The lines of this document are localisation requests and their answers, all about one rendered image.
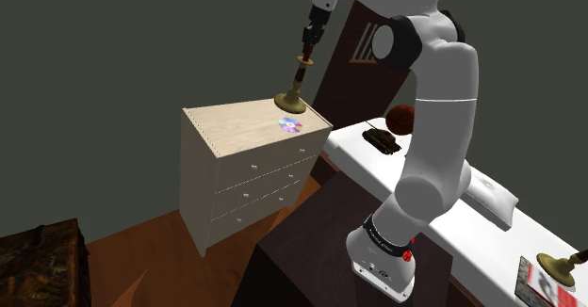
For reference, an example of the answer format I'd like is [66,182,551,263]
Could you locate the light wooden chest of drawers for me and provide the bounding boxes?
[178,97,334,258]

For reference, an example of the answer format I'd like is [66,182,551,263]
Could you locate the shiny compact disc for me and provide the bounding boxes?
[278,116,303,134]

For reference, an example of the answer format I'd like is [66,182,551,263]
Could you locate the white bed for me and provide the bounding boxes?
[322,116,588,307]

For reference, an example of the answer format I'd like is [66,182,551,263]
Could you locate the dark robot stand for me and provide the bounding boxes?
[231,170,454,307]

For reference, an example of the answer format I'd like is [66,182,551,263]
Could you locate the brass candlestick with red candle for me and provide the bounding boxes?
[273,42,317,115]
[536,249,588,288]

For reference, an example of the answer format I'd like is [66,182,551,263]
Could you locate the white pillow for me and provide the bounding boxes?
[463,160,520,233]

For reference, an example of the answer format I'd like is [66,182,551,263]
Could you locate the red and white magazine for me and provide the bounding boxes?
[514,255,588,307]

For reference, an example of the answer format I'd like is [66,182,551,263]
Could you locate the dark wooden trunk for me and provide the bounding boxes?
[0,218,92,307]

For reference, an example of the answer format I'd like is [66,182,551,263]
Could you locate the dark green toy tank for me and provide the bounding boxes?
[361,121,402,156]

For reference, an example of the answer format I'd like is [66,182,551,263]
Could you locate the brown basketball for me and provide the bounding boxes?
[384,104,416,137]

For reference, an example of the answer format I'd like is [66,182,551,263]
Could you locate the dark brown door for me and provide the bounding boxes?
[308,0,413,186]

